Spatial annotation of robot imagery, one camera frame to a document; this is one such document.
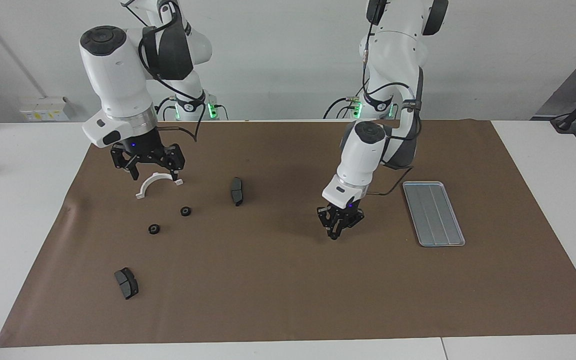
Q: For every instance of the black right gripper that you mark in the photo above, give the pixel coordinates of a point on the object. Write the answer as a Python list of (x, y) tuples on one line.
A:
[(143, 147)]

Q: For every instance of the white socket box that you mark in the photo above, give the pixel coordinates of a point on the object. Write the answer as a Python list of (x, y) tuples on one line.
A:
[(43, 112)]

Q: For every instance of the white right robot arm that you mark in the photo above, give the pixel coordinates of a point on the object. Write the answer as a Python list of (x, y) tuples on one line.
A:
[(113, 70)]

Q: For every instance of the grooved dark grey brake pad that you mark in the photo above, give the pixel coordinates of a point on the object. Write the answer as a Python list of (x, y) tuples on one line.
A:
[(127, 285)]

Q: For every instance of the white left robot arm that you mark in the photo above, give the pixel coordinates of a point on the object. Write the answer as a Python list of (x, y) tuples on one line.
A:
[(360, 160)]

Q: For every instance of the slim dark grey brake pad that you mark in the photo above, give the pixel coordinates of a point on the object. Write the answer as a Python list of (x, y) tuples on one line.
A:
[(237, 192)]

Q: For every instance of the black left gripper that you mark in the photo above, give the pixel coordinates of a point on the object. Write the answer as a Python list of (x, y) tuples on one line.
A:
[(344, 210)]

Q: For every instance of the black bearing gear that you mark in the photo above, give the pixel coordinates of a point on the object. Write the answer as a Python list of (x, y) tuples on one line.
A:
[(154, 229), (185, 211)]

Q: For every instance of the silver metal tray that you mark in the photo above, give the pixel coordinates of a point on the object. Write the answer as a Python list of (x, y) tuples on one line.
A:
[(433, 215)]

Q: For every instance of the brown paper mat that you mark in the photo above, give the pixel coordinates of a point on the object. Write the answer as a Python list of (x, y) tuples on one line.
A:
[(288, 290)]

